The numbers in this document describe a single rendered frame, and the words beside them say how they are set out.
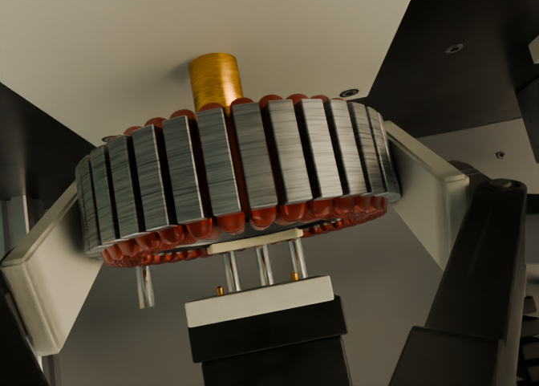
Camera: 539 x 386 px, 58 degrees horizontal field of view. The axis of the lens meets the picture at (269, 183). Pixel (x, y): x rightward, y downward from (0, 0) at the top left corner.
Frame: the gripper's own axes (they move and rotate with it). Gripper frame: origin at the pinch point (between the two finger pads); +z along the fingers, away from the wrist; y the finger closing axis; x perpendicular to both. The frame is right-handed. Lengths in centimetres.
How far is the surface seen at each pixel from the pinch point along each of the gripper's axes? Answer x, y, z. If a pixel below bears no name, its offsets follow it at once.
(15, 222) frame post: -5.5, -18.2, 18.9
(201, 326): -6.2, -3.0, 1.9
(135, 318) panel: -16.4, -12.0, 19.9
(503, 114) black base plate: -5.4, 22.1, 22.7
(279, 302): -4.7, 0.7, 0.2
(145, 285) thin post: -5.6, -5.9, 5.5
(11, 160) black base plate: 0.5, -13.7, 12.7
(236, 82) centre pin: 4.0, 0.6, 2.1
